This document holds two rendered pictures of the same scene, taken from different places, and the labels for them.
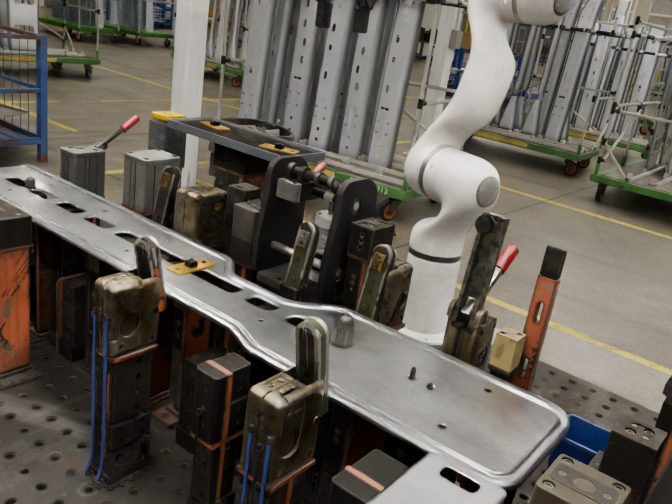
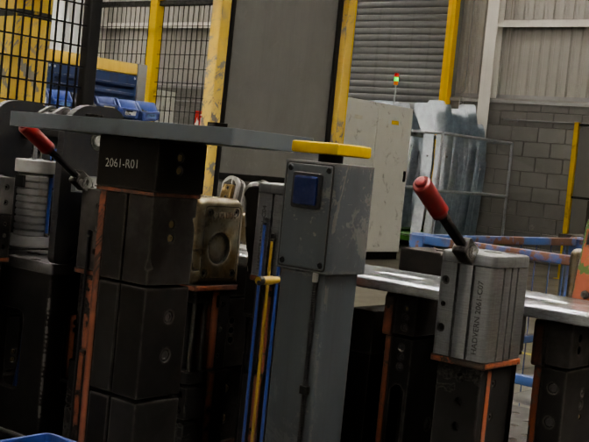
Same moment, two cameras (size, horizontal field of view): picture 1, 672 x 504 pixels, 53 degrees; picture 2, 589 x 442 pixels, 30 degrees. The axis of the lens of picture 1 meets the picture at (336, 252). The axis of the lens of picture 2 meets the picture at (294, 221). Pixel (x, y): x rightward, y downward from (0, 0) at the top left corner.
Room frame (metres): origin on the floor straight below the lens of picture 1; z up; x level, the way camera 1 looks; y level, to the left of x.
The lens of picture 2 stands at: (2.79, 0.48, 1.14)
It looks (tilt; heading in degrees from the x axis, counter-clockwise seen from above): 3 degrees down; 183
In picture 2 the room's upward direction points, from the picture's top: 6 degrees clockwise
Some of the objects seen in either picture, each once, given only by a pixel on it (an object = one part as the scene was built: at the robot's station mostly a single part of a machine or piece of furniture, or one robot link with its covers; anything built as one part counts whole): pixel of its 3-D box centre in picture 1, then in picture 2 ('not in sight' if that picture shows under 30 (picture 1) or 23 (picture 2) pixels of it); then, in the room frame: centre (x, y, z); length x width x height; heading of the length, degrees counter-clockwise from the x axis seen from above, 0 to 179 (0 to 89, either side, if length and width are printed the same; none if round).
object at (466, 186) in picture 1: (453, 207); not in sight; (1.42, -0.24, 1.10); 0.19 x 0.12 x 0.24; 37
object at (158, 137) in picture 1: (163, 206); (308, 373); (1.66, 0.46, 0.92); 0.08 x 0.08 x 0.44; 55
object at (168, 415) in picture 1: (191, 342); not in sight; (1.11, 0.24, 0.84); 0.13 x 0.05 x 0.29; 145
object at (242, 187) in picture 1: (236, 275); not in sight; (1.33, 0.20, 0.90); 0.05 x 0.05 x 0.40; 55
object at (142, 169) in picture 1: (148, 243); (287, 348); (1.43, 0.42, 0.90); 0.13 x 0.10 x 0.41; 145
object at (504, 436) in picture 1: (179, 266); (208, 245); (1.11, 0.27, 1.00); 1.38 x 0.22 x 0.02; 55
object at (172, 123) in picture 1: (243, 138); (154, 131); (1.51, 0.24, 1.16); 0.37 x 0.14 x 0.02; 55
